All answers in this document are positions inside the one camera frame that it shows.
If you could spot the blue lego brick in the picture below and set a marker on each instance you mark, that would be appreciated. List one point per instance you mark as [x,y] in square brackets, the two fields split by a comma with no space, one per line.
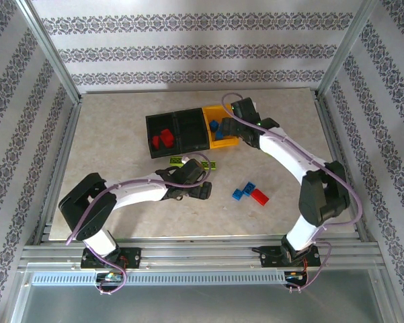
[219,135]
[248,188]
[215,125]
[237,194]

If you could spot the yellow plastic bin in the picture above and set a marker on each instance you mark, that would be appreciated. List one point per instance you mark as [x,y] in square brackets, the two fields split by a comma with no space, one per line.
[227,143]

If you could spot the red lego brick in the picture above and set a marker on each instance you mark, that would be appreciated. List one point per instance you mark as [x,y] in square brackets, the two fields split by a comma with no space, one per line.
[155,142]
[168,137]
[259,197]

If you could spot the black plastic bin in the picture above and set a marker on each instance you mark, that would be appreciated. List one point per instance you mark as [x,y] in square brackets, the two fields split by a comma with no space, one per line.
[154,124]
[191,128]

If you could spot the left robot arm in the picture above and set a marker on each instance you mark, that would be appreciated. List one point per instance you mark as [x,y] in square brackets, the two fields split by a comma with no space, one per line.
[138,195]

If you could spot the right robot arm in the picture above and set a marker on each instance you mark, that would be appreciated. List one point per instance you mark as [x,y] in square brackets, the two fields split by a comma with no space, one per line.
[289,158]

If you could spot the green lego brick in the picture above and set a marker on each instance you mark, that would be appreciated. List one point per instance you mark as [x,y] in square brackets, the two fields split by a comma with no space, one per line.
[211,165]
[176,161]

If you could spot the small circuit board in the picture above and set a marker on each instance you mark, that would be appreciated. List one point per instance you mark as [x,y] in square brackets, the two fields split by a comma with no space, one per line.
[294,276]
[109,277]

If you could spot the grey metal sheet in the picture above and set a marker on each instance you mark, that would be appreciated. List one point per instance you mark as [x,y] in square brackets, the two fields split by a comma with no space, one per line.
[201,303]

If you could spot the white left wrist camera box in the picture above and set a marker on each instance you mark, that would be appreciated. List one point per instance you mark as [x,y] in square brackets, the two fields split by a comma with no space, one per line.
[185,159]

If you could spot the aluminium cross rail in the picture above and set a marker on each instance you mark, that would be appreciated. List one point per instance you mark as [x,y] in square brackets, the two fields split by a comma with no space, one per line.
[201,255]

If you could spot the aluminium side rail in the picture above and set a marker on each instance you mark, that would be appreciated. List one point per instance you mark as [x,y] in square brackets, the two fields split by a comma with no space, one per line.
[330,134]
[73,117]

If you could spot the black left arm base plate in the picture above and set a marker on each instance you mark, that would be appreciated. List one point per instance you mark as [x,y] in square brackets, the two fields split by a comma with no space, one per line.
[134,257]

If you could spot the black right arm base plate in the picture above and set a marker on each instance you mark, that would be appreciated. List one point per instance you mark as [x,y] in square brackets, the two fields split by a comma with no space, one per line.
[269,255]

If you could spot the aluminium frame post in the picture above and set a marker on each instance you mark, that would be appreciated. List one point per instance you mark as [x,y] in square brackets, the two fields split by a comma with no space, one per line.
[51,50]
[343,50]

